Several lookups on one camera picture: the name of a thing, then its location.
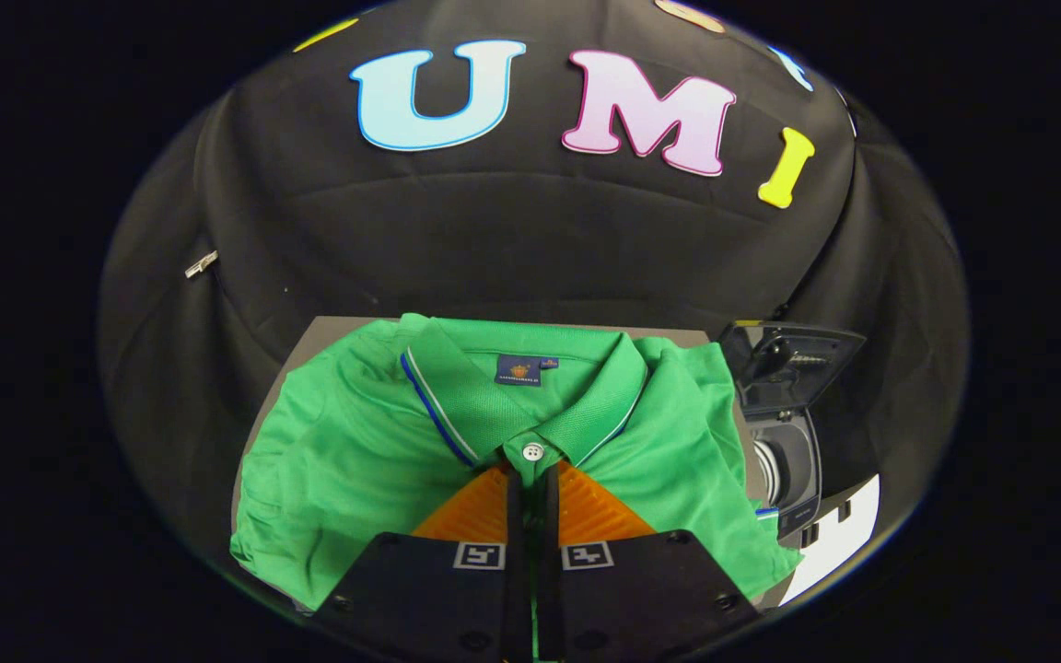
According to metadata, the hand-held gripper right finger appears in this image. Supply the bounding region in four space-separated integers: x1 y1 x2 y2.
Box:
535 460 762 663

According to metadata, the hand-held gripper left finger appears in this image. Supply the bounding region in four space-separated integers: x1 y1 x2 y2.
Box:
314 460 532 663

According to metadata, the green polo shirt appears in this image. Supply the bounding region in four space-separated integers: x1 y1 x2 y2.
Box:
229 313 804 611

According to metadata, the grey washing machine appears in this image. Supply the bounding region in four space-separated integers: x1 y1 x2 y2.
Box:
740 410 856 555

